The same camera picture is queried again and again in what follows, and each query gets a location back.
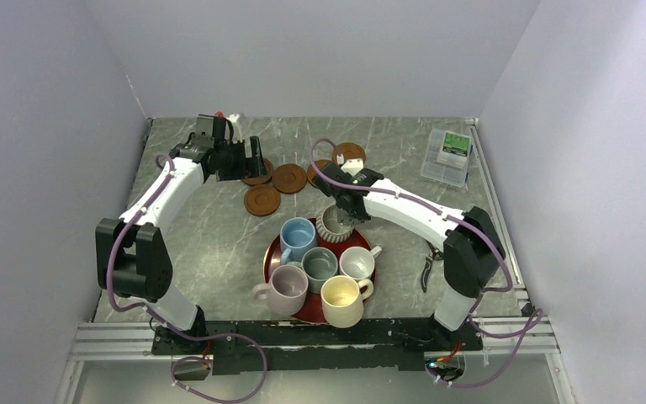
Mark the lilac mug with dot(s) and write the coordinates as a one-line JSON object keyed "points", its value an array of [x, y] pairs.
{"points": [[286, 290]]}

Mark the black handled pliers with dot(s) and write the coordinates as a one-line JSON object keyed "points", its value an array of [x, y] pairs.
{"points": [[435, 254]]}

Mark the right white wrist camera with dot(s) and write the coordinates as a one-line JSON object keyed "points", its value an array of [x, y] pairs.
{"points": [[352, 166]]}

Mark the blue mug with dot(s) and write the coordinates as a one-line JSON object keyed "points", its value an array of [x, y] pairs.
{"points": [[297, 236]]}

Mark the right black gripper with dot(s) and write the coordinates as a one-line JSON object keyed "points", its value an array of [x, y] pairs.
{"points": [[358, 217]]}

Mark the red round tray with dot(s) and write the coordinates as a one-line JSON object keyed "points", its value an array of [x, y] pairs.
{"points": [[311, 311]]}

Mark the brown coaster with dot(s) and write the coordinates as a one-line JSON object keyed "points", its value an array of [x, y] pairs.
{"points": [[289, 178], [311, 173], [347, 151], [264, 178], [262, 200]]}

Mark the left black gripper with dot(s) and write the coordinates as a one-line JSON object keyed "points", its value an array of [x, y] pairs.
{"points": [[245, 167]]}

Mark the clear plastic parts box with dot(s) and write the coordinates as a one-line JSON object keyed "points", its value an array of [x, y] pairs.
{"points": [[447, 158]]}

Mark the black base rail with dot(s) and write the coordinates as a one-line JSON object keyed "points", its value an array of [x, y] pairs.
{"points": [[244, 346]]}

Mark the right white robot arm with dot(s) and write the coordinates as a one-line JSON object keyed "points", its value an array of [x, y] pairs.
{"points": [[472, 251]]}

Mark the white mug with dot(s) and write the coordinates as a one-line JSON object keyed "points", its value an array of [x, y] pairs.
{"points": [[359, 262]]}

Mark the grey ribbed mug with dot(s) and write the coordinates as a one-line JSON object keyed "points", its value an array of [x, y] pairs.
{"points": [[329, 228]]}

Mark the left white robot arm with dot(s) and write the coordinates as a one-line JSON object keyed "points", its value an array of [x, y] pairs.
{"points": [[134, 267]]}

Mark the grey-green mug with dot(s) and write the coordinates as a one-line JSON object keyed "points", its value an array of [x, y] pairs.
{"points": [[319, 265]]}

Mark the cream yellow mug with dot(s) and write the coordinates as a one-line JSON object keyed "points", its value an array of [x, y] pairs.
{"points": [[342, 300]]}

